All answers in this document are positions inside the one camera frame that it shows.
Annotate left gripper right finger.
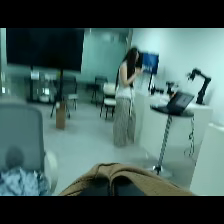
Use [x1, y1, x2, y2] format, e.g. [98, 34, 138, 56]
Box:
[109, 176, 146, 197]

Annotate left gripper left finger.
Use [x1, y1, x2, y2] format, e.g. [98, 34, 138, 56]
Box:
[79, 178, 110, 197]

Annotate brown T-shirt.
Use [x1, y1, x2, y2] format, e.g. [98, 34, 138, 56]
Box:
[59, 162, 194, 197]

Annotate white counter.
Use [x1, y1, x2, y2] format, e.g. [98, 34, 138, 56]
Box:
[134, 92, 214, 162]

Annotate round black stand table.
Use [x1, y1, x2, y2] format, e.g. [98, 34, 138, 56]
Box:
[149, 103, 195, 178]

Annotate person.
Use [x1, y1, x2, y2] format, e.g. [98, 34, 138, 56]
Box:
[112, 46, 145, 148]

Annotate patterned grey garment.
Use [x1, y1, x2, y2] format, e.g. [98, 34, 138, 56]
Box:
[0, 166, 52, 197]

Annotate white seat chair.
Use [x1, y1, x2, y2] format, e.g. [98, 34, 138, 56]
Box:
[99, 82, 118, 120]

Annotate grey office chair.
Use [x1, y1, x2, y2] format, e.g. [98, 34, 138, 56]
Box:
[0, 102, 60, 196]

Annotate black laptop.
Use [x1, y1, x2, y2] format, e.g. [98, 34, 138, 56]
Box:
[164, 91, 196, 115]

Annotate blue monitor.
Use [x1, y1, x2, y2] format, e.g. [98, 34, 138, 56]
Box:
[141, 51, 160, 75]

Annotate large black wall screen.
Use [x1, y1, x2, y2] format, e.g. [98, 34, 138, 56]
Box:
[5, 27, 86, 73]

